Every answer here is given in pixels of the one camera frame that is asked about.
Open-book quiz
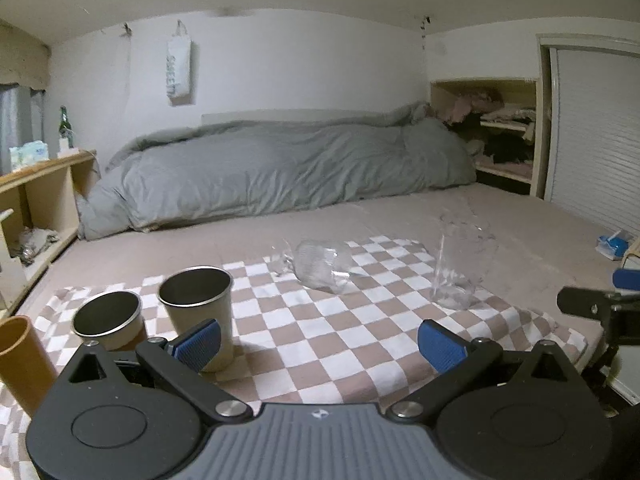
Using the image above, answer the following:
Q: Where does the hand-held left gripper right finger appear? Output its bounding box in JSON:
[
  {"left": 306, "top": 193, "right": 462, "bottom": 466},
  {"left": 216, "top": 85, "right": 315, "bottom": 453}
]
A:
[{"left": 391, "top": 318, "right": 584, "bottom": 420}]

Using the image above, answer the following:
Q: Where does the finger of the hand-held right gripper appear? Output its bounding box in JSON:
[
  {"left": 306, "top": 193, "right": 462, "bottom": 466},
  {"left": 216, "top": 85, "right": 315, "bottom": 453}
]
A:
[
  {"left": 556, "top": 286, "right": 640, "bottom": 323},
  {"left": 612, "top": 268, "right": 640, "bottom": 292}
]

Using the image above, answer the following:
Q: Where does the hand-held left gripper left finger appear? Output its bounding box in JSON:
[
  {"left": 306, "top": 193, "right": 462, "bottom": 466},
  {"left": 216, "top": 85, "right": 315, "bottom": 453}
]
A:
[{"left": 66, "top": 318, "right": 254, "bottom": 424}]

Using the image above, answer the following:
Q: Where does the ribbed clear glass cup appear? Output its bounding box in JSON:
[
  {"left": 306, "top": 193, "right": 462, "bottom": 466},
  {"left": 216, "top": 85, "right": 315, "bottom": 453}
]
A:
[{"left": 270, "top": 237, "right": 354, "bottom": 295}]

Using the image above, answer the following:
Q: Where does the tall steel cup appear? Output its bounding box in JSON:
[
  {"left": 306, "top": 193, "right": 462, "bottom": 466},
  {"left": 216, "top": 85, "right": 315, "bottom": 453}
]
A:
[{"left": 157, "top": 266, "right": 235, "bottom": 374}]

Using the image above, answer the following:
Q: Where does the clear upright measuring jug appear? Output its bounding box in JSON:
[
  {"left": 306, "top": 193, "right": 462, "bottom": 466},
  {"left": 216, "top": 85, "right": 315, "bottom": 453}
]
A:
[{"left": 430, "top": 209, "right": 499, "bottom": 311}]

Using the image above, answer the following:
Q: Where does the short steel cup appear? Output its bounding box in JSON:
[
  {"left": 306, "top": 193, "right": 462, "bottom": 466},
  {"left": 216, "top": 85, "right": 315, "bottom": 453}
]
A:
[{"left": 71, "top": 290, "right": 146, "bottom": 352}]

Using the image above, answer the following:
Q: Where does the tan plastic cup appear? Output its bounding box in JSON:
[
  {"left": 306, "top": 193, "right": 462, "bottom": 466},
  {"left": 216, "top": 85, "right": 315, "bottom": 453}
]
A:
[{"left": 0, "top": 314, "right": 59, "bottom": 419}]

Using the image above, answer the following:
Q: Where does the blue wipes packet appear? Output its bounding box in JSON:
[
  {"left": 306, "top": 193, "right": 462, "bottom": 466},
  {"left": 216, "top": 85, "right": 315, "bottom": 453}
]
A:
[{"left": 595, "top": 229, "right": 637, "bottom": 262}]

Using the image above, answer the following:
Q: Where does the beige bed sheet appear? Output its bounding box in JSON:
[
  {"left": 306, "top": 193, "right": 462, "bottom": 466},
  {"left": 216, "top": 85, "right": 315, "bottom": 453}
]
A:
[{"left": 10, "top": 181, "right": 640, "bottom": 372}]

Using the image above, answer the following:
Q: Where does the checkered beige white blanket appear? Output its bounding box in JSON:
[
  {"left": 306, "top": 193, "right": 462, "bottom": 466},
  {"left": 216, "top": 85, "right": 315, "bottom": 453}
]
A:
[{"left": 0, "top": 235, "right": 589, "bottom": 480}]

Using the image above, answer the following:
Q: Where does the white slatted sliding door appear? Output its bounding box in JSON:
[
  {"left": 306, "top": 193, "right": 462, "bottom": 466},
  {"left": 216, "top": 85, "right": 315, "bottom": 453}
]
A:
[{"left": 536, "top": 33, "right": 640, "bottom": 237}]

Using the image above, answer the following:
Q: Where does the dark clothes pile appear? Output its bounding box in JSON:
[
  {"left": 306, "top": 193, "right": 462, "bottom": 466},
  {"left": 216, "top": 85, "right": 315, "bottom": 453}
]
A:
[{"left": 451, "top": 109, "right": 537, "bottom": 167}]

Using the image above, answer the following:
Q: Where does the wooden closet shelf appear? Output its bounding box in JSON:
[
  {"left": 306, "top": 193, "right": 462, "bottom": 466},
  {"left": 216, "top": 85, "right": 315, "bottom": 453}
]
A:
[{"left": 429, "top": 77, "right": 544, "bottom": 197}]

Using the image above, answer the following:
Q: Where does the grey duvet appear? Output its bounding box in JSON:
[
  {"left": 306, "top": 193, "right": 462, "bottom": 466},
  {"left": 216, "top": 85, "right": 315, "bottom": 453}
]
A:
[{"left": 77, "top": 101, "right": 479, "bottom": 241}]

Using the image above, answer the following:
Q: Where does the crumpled plastic bag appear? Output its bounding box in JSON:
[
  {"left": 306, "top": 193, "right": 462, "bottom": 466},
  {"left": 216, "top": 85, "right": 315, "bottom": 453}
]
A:
[{"left": 9, "top": 226, "right": 62, "bottom": 267}]

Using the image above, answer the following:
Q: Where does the wooden bedside shelf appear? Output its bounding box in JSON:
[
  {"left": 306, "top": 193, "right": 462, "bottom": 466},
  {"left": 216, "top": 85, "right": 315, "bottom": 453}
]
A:
[{"left": 0, "top": 148, "right": 99, "bottom": 319}]

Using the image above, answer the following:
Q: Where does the pink clothes pile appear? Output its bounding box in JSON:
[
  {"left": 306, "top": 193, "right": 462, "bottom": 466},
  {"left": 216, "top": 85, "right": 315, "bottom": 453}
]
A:
[{"left": 439, "top": 86, "right": 507, "bottom": 125}]

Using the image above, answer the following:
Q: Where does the pale blue tissue pack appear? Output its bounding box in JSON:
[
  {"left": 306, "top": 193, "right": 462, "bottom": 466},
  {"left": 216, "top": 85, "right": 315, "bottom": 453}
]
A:
[{"left": 8, "top": 140, "right": 50, "bottom": 171}]

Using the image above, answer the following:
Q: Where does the green glass bottle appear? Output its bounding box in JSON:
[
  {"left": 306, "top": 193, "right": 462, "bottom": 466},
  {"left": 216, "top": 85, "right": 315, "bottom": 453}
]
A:
[{"left": 57, "top": 105, "right": 75, "bottom": 151}]

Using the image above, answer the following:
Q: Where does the white hanging bag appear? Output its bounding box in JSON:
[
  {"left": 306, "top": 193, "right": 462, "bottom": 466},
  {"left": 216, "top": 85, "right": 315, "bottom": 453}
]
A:
[{"left": 164, "top": 19, "right": 194, "bottom": 108}]

